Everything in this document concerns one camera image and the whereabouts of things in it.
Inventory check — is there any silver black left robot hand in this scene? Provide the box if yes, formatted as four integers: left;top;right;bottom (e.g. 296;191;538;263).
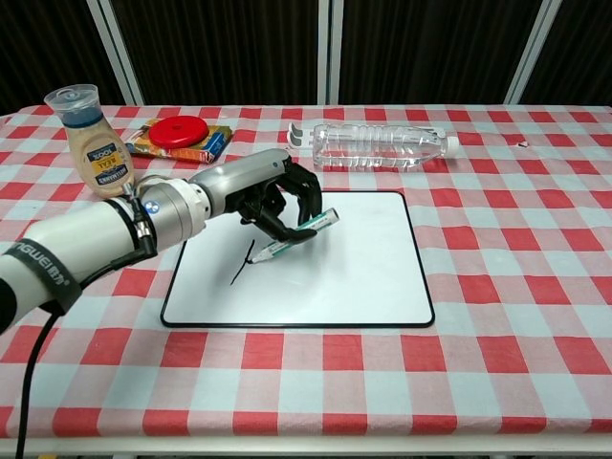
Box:
188;148;322;242

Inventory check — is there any green whiteboard marker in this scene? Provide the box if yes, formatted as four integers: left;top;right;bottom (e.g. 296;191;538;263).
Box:
245;208;341;264

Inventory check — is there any white dry-erase board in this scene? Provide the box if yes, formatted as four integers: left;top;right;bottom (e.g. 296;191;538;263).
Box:
160;190;436;329

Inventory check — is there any red white checkered tablecloth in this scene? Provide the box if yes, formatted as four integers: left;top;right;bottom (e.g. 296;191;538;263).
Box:
0;103;612;439

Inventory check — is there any colourful flat snack packet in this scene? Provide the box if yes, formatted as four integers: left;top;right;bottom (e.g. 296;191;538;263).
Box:
124;118;234;166

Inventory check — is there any red round plastic lid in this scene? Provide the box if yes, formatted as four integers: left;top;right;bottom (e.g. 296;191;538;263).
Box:
147;116;210;148

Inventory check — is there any clear plastic water bottle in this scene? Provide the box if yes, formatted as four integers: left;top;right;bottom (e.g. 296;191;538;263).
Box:
312;122;461;171

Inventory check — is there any upside down mayonnaise bottle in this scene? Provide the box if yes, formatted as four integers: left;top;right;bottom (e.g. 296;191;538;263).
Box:
43;83;137;201

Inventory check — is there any white metal frame post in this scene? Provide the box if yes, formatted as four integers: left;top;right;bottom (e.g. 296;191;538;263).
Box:
86;0;145;106
317;0;344;106
503;0;561;106

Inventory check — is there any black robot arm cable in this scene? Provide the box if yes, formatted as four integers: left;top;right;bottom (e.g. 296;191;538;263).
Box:
13;185;160;459

